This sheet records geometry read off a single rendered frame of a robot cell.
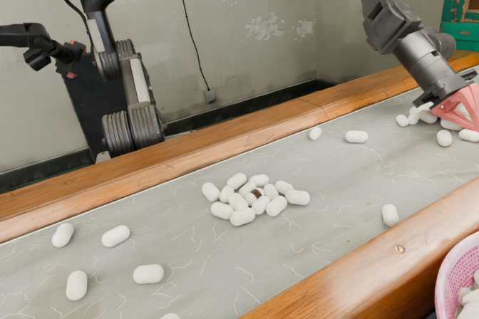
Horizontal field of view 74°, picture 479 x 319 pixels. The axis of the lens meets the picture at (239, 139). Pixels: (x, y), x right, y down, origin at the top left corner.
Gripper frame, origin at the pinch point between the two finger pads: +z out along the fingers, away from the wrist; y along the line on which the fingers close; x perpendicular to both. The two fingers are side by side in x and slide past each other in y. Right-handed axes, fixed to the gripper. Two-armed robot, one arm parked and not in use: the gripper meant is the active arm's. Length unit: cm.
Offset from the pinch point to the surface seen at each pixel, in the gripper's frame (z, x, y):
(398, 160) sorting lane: -1.1, 3.8, -14.8
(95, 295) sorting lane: -2, 6, -61
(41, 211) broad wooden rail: -18, 17, -67
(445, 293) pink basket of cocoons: 12.0, -9.6, -33.1
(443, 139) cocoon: -0.8, 1.5, -6.6
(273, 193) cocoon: -4.6, 5.1, -36.6
